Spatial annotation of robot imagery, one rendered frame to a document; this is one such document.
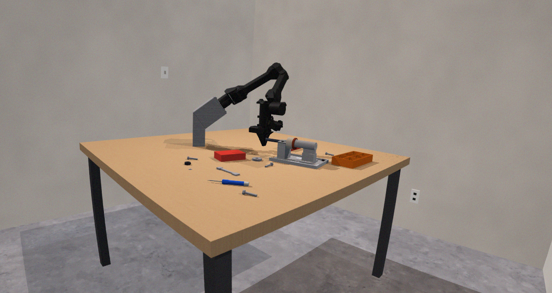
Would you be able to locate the orange compartment tray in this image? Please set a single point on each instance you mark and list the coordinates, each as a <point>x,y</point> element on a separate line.
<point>352,159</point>

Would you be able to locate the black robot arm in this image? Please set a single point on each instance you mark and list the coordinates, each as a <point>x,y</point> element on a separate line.
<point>273,105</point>

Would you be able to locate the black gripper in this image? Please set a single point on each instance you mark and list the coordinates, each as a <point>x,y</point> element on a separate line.
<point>260,129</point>

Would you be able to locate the blue screwdriver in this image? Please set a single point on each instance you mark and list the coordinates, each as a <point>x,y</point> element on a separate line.
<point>242,183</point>

